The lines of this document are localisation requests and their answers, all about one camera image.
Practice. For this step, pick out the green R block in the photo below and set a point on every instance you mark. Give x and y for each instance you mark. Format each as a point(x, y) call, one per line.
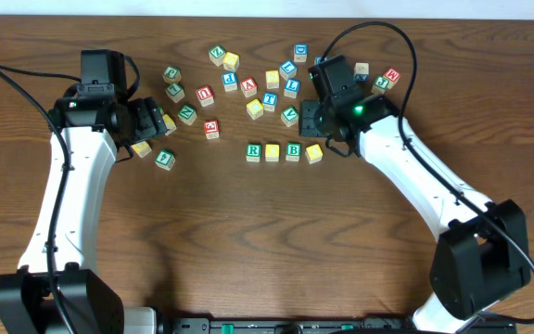
point(253, 152)

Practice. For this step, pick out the red A block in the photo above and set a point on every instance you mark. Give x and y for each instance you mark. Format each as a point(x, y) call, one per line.
point(249, 87)

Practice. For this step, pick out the green J block right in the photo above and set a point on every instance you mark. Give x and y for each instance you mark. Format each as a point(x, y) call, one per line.
point(380, 85)

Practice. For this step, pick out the blue T block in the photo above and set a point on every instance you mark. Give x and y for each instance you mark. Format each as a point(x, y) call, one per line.
point(269, 101)

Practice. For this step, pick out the blue L block lower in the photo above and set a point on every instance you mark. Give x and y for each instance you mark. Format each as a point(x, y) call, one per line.
point(292, 88)

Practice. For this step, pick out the blue D block top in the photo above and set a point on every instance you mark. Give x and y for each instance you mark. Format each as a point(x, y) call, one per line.
point(300, 53)

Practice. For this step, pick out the yellow S block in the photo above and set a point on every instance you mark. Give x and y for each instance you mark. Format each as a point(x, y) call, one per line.
point(272, 79)

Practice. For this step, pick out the green V block centre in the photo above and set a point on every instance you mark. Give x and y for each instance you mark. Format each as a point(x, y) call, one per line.
point(289, 116)

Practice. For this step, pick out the plain X block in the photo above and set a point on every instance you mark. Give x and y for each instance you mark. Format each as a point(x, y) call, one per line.
point(361, 72)

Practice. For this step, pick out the yellow O block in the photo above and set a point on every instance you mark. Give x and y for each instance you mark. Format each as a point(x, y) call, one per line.
point(272, 152)
point(314, 153)

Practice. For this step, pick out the yellow block far left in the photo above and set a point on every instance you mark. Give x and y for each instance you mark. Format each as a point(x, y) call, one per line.
point(141, 149)

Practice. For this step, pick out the green 7 block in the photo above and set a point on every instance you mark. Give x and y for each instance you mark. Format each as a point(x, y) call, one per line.
point(175, 92)

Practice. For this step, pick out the green 4 block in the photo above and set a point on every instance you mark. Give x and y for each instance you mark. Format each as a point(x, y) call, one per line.
point(165, 160)

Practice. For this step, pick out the green J block left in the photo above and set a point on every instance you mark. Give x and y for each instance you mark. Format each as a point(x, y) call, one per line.
point(172, 75)

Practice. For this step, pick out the blue L block upper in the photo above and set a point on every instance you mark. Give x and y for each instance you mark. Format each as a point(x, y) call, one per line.
point(288, 70)

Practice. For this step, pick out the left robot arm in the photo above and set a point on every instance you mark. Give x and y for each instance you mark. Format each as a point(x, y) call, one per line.
point(56, 288)

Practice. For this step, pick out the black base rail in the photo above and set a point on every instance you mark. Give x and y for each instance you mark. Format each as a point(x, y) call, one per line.
point(370, 324)

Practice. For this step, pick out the red E block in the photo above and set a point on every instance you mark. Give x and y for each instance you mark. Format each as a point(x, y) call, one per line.
point(211, 129)

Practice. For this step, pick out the yellow block near Z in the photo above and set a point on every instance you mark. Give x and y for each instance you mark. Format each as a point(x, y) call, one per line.
point(231, 61)

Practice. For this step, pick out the yellow C block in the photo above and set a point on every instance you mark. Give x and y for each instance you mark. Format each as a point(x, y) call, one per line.
point(255, 109)

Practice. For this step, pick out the yellow block beside V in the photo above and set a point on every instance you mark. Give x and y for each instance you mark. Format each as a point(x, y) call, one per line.
point(169, 123)

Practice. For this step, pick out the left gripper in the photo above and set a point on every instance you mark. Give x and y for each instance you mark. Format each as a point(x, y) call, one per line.
point(154, 117)

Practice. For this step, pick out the green Z block top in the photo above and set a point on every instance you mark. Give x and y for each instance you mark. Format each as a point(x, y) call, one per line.
point(217, 55)

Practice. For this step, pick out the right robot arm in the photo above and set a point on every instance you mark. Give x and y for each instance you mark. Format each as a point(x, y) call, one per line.
point(482, 246)

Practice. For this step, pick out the blue P block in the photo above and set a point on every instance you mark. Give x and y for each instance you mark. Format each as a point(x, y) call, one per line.
point(230, 82)

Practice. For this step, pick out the red U block left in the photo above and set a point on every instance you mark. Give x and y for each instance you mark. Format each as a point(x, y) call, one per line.
point(205, 96)

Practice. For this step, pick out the green j block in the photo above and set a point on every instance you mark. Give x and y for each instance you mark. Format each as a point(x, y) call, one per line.
point(172, 75)
point(380, 85)

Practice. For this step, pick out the red M block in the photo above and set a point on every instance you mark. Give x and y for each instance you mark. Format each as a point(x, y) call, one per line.
point(392, 76)

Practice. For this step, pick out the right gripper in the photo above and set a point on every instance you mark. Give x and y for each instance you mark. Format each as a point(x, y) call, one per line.
point(307, 119)

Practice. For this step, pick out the green N block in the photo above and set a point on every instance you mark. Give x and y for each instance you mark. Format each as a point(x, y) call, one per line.
point(187, 114)

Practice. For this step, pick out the green B block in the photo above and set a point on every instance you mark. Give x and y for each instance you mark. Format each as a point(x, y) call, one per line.
point(293, 151)

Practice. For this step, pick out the blue l block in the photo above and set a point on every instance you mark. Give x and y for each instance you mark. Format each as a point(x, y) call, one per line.
point(292, 88)
point(288, 70)

